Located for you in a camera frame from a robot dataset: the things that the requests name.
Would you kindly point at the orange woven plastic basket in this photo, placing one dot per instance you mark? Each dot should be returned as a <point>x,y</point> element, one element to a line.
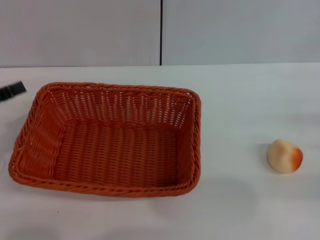
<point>112,150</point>

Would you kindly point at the cream and orange toy peach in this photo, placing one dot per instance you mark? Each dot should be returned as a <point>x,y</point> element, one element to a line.
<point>282,156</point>

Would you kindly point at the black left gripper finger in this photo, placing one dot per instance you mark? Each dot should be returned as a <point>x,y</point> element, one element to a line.
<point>12,91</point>

